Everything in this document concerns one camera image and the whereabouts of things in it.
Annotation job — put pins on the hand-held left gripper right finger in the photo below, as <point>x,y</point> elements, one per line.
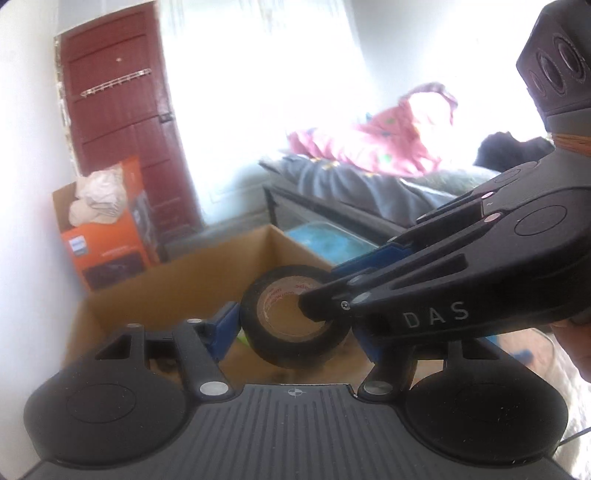
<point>369,350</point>

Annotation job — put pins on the metal door latch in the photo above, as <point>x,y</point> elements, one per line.
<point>165,117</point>

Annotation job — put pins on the beige crumpled cloth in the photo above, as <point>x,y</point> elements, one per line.
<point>97,198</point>

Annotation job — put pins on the large brown cardboard box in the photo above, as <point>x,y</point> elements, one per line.
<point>184,286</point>

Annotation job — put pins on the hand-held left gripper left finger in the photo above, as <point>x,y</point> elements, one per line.
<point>226,332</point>

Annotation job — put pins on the dark red wooden door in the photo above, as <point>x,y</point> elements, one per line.
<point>129,138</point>

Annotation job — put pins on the pink blanket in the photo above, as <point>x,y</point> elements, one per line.
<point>383,143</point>

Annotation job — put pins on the orange appliance box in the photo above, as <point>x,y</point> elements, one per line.
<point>111,249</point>

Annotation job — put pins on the person's right hand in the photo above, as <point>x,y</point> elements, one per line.
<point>577,341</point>

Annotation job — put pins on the dark cloth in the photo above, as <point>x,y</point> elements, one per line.
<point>508,150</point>

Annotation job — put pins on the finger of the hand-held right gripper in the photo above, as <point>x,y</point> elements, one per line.
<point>332,297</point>
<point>378,261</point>

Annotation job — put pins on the metal hook rail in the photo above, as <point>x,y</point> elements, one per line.
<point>115,83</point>

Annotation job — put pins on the black tape roll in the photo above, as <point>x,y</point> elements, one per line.
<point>277,350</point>

